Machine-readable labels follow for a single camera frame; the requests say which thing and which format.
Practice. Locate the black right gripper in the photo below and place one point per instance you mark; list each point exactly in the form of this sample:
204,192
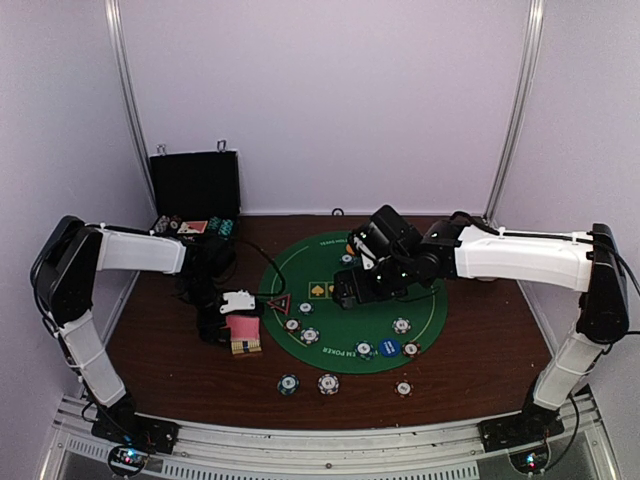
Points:
363,294

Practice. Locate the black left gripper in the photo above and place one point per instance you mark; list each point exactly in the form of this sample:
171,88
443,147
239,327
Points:
204,325

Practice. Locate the pink playing card deck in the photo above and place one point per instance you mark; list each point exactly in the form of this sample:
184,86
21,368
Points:
243,328

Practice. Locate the red triangular dealer marker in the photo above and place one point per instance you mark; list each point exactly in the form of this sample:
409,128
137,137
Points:
281,304

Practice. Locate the blue round button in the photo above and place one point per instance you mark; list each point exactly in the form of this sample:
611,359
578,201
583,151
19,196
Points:
389,348

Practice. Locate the brown chip stack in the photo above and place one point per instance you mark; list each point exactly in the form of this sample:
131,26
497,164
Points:
403,389

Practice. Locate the dark blue chip stack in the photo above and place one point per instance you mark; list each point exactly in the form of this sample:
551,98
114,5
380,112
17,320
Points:
288,384

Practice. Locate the blue white chip stack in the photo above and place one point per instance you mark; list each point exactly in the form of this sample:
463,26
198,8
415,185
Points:
328,384

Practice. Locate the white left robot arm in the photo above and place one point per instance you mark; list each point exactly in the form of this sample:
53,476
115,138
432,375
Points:
63,277

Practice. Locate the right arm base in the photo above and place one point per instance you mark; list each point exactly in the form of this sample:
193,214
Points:
524,437

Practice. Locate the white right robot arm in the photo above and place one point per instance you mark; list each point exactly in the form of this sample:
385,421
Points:
585,262

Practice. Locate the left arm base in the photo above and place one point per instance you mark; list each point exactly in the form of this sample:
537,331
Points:
132,451

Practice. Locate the red card deck in case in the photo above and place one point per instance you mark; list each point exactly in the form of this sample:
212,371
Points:
192,227

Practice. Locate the white black chips in case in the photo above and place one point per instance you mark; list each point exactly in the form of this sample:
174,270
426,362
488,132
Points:
166,225

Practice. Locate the round green poker mat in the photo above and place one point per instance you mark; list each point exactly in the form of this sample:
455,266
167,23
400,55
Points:
306,271

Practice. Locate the black poker case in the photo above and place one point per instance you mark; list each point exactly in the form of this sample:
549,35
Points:
197,186

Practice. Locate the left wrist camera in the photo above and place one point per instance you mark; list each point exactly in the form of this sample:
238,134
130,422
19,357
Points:
239,301

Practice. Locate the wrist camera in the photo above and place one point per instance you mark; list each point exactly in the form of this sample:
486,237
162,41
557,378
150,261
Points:
386,229
239,301

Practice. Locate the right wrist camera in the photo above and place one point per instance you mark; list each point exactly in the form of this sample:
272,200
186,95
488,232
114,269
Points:
386,229

